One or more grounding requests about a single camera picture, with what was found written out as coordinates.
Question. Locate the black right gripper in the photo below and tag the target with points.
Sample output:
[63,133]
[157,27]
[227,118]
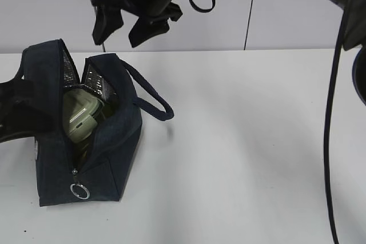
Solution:
[153,16]

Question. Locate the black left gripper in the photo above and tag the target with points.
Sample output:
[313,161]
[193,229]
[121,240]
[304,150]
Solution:
[18,118]

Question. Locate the green lid glass container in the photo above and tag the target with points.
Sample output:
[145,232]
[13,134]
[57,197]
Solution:
[80,109]

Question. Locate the navy blue lunch bag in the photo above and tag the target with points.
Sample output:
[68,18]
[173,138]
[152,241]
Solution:
[101,172]

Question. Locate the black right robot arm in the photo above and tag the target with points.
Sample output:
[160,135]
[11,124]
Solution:
[153,16]

